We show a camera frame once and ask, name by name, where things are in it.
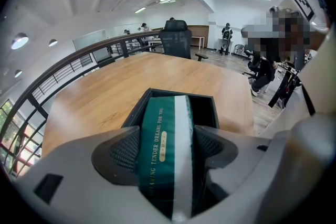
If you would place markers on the black dome pendant lamp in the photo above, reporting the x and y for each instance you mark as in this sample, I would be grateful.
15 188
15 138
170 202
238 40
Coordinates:
19 42
18 73
53 42

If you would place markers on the black mesh office chair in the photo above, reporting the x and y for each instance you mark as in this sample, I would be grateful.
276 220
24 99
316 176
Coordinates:
176 39

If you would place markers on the large glass window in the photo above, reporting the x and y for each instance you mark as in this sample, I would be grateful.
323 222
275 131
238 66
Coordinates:
15 139

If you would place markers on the dark metal railing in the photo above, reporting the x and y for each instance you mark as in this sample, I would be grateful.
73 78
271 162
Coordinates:
65 59

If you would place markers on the black box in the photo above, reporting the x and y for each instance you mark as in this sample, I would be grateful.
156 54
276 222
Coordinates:
204 112

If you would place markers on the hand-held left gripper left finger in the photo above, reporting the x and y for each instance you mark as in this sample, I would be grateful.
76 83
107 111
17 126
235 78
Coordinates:
78 165

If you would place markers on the green and white box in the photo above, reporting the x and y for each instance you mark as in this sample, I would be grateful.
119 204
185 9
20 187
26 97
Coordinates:
157 165

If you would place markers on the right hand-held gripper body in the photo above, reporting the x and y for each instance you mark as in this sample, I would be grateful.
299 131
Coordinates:
302 2

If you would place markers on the white table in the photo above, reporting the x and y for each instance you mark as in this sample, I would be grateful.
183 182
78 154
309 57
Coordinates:
198 37

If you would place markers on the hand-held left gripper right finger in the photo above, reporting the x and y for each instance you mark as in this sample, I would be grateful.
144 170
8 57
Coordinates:
236 154

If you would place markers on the black metal stand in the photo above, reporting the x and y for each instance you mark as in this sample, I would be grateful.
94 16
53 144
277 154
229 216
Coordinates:
278 91

